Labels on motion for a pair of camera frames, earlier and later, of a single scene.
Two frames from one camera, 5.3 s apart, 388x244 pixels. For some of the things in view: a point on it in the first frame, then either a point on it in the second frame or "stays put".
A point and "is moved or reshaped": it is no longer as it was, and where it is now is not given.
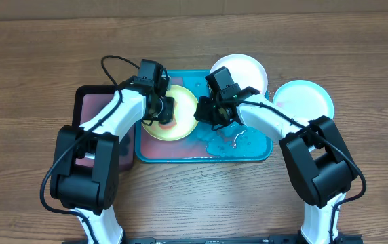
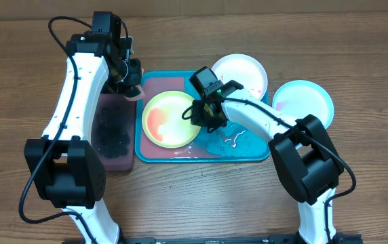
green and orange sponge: (168, 127) is moved or reshaped
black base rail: (348, 239) stays put
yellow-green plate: (184, 105) is moved or reshaped
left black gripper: (169, 112) to (137, 78)
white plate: (245, 70) stays put
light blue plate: (304, 99) stays put
